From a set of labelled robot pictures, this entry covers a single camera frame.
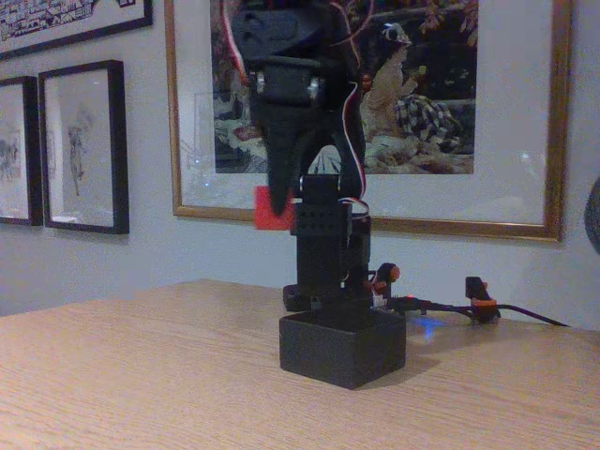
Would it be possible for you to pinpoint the red white servo wire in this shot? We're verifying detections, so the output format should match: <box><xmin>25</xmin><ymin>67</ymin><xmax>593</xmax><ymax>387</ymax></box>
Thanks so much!
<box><xmin>219</xmin><ymin>0</ymin><xmax>376</xmax><ymax>221</ymax></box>

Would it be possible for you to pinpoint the black clamp round orange knob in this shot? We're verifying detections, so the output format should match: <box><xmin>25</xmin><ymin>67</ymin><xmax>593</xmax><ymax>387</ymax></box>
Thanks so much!
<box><xmin>367</xmin><ymin>262</ymin><xmax>402</xmax><ymax>301</ymax></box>

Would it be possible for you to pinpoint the black box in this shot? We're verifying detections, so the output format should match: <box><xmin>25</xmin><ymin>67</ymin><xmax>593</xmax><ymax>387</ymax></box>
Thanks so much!
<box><xmin>278</xmin><ymin>299</ymin><xmax>408</xmax><ymax>391</ymax></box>

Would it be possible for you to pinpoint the motor controller board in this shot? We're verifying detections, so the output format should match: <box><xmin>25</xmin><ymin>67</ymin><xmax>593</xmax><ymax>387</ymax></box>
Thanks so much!
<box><xmin>370</xmin><ymin>288</ymin><xmax>400</xmax><ymax>311</ymax></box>

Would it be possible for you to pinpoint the black framed figure sketch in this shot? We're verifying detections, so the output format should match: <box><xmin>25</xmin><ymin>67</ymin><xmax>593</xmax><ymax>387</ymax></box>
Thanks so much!
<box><xmin>37</xmin><ymin>59</ymin><xmax>131</xmax><ymax>236</ymax></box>

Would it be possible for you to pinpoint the black framed line print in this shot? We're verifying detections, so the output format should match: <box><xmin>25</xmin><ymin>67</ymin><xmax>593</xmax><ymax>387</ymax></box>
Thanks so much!
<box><xmin>0</xmin><ymin>0</ymin><xmax>155</xmax><ymax>62</ymax></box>

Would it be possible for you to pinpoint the red cube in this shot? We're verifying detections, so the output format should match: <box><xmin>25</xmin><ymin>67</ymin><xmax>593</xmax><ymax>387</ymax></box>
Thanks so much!
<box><xmin>252</xmin><ymin>185</ymin><xmax>297</xmax><ymax>232</ymax></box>

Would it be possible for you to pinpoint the black framed faint drawing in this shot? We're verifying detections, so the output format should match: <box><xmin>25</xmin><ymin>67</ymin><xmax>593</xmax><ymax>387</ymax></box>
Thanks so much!
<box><xmin>0</xmin><ymin>75</ymin><xmax>45</xmax><ymax>228</ymax></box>

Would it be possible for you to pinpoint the gold framed painting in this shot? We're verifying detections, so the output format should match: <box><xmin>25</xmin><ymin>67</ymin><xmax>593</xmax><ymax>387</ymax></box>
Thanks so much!
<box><xmin>163</xmin><ymin>0</ymin><xmax>575</xmax><ymax>244</ymax></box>

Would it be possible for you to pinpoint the dark round object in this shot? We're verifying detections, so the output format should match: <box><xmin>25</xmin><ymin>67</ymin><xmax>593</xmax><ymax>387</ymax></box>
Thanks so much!
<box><xmin>582</xmin><ymin>176</ymin><xmax>600</xmax><ymax>257</ymax></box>

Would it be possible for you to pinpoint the black clamp orange band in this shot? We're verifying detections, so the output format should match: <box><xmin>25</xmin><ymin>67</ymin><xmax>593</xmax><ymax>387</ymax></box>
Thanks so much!
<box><xmin>463</xmin><ymin>276</ymin><xmax>502</xmax><ymax>325</ymax></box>

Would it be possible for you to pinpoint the black power cable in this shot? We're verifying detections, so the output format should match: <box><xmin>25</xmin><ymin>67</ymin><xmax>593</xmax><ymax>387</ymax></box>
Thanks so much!
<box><xmin>388</xmin><ymin>296</ymin><xmax>571</xmax><ymax>328</ymax></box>

